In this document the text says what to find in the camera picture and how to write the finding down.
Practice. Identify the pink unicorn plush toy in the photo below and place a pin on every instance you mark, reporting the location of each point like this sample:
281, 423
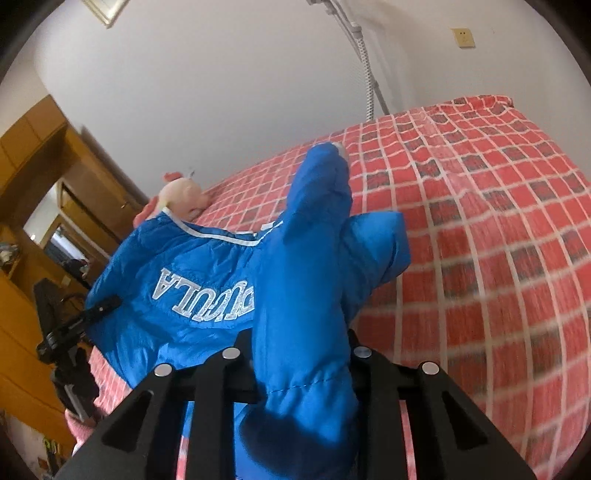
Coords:
180, 195

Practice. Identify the red plaid bed sheet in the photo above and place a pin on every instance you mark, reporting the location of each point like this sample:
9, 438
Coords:
498, 289

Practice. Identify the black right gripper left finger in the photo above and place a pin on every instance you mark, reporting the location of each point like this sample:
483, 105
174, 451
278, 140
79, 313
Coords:
238, 375

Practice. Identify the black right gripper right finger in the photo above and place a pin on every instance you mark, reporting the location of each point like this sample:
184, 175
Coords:
373, 374

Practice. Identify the grey metal crutch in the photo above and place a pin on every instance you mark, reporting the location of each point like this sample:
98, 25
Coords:
354, 33

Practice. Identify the wooden wardrobe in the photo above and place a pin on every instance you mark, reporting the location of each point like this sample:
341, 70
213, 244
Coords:
58, 199

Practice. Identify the yellowed wall socket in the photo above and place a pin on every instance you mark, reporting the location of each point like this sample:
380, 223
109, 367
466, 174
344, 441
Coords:
464, 38

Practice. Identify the picture frame on wall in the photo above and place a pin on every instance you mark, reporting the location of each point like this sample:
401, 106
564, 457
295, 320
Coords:
106, 11

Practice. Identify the blue down jacket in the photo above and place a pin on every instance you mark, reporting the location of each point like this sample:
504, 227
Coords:
188, 290

